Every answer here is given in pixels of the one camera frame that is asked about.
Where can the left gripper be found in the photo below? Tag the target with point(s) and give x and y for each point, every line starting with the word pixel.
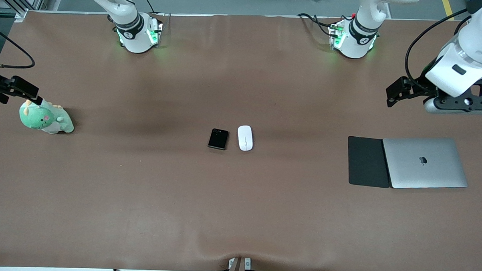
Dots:
pixel 424 89

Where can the white computer mouse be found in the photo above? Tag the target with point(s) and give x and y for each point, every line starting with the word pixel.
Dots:
pixel 245 138

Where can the black phone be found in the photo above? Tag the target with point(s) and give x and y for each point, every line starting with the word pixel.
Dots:
pixel 218 139

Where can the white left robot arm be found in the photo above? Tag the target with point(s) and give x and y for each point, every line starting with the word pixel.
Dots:
pixel 365 19

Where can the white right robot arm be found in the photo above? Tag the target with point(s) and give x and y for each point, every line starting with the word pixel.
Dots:
pixel 129 11

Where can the black mouse pad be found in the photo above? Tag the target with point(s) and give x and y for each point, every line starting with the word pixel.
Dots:
pixel 364 162

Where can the green dinosaur plush toy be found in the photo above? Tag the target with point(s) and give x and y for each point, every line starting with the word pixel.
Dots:
pixel 41 118

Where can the silver closed laptop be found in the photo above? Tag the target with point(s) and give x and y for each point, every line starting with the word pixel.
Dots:
pixel 424 162

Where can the aluminium frame profile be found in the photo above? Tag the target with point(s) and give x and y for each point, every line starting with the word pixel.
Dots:
pixel 19 1

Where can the metal table edge bracket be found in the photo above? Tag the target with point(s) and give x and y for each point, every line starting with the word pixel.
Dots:
pixel 239 268

